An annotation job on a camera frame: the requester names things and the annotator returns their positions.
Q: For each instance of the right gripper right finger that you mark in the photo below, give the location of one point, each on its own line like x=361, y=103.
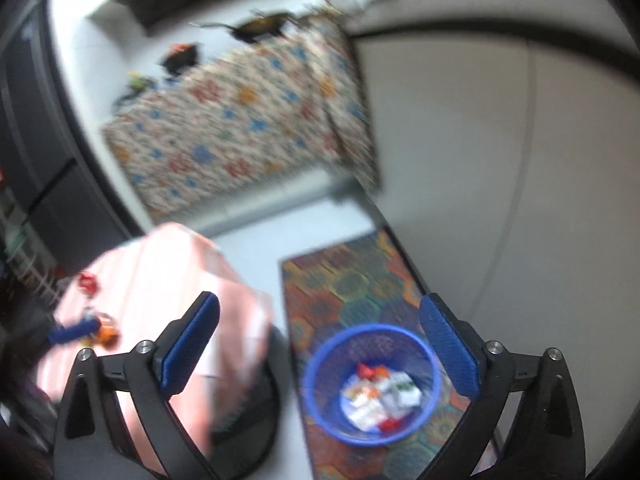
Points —
x=476, y=373

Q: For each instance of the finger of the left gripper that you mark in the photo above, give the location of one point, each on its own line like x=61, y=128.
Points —
x=87, y=327

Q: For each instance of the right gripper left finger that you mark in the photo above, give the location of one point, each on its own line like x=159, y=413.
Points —
x=162, y=372

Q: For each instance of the orange white snack bag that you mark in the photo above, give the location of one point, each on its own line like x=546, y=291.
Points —
x=108, y=334

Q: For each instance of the red snack wrapper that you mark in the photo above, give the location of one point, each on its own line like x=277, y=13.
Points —
x=88, y=283

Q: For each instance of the white yellow wrapper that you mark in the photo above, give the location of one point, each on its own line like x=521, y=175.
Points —
x=365, y=410

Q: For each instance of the white green milk carton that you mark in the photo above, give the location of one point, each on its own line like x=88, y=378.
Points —
x=399, y=392

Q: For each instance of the blue plastic trash basket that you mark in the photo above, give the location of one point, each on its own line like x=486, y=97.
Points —
x=361, y=357

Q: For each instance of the orange white striped tablecloth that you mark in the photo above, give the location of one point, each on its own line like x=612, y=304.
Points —
x=184, y=389

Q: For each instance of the black table base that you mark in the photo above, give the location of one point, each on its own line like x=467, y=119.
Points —
x=243, y=440

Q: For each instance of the black refrigerator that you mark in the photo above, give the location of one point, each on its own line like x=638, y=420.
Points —
x=51, y=172

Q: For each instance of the colourful hexagon floor mat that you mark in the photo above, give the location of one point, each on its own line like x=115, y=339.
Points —
x=365, y=280

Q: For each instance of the black pot with food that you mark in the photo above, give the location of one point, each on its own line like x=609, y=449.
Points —
x=179, y=58

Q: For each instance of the patterned fu character cloth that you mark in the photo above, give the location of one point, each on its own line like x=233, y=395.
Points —
x=255, y=114

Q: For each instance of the dark wok pan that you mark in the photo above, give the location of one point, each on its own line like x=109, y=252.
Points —
x=259, y=27

